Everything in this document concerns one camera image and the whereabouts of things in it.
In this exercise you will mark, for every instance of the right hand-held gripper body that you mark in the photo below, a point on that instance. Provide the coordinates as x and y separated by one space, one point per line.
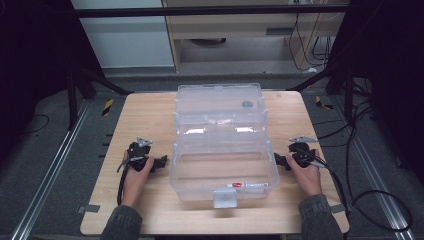
302 151

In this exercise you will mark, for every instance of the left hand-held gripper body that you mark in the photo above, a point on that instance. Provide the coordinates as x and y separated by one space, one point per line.
138 153

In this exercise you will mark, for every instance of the white marker pen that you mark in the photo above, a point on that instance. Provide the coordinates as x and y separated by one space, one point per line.
247 184

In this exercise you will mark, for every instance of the clear plastic storage box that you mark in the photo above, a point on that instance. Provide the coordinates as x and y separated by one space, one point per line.
221 140

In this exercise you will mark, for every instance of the person's right hand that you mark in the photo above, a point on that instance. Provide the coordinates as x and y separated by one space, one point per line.
306 177

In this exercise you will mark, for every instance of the person's left hand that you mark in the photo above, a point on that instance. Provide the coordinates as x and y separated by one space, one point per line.
136 180

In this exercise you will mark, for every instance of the wooden table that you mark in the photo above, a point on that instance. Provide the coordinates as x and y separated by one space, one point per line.
146 116

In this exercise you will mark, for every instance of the yellow black striped tape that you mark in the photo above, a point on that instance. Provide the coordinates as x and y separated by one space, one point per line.
322 103
107 107

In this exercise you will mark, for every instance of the grey tape strip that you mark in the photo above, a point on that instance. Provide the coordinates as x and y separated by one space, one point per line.
338 208
88 208

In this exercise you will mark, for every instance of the black metal stand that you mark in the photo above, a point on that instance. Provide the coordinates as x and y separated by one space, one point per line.
333 80
80 90

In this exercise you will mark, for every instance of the white cabinet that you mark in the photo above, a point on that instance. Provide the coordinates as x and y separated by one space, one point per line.
126 40

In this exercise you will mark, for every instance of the wooden desk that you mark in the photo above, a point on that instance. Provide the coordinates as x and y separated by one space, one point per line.
233 30

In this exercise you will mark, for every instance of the black horizontal bar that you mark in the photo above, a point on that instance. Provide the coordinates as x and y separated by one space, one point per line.
206 10

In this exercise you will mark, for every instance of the aluminium floor rail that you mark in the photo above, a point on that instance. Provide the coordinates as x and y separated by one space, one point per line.
50 173
376 186

